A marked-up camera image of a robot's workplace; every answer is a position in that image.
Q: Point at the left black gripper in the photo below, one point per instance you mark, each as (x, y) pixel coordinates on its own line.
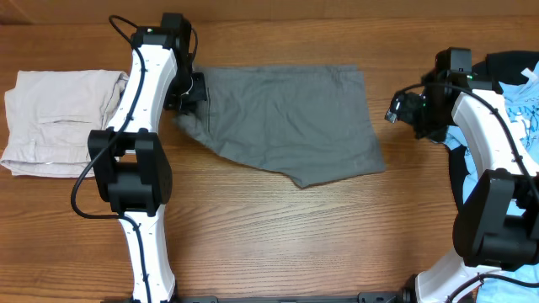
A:
(200, 93)

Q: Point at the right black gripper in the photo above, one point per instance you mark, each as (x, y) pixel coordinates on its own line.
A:
(408, 103)

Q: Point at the grey shorts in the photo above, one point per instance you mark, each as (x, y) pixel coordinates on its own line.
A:
(310, 123)

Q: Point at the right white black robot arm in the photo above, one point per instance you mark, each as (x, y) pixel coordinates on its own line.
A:
(496, 229)

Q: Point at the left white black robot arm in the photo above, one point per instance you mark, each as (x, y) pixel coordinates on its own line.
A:
(131, 169)

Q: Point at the black garment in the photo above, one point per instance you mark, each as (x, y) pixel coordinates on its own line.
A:
(505, 67)

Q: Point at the folded beige shorts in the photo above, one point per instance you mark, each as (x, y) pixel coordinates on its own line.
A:
(50, 115)

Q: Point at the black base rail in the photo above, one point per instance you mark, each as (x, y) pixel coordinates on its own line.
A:
(286, 299)

